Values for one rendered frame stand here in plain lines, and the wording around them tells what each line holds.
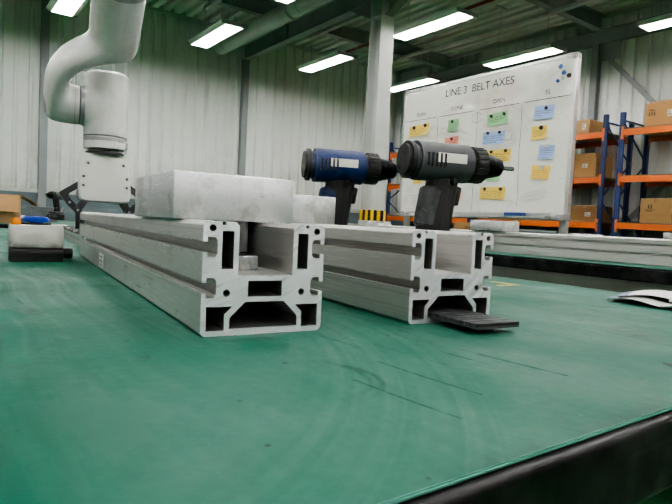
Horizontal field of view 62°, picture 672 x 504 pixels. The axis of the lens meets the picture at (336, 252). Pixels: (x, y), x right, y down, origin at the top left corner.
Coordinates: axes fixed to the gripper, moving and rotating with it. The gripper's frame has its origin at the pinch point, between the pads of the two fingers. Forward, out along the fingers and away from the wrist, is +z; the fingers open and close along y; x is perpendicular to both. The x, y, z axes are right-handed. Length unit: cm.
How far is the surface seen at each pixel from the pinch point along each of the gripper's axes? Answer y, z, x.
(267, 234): -3, -2, 80
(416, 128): -259, -80, -232
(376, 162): -40, -15, 41
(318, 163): -29, -14, 39
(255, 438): 8, 5, 105
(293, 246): -3, -2, 86
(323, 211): -23, -5, 53
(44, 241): 11.7, 2.0, 21.6
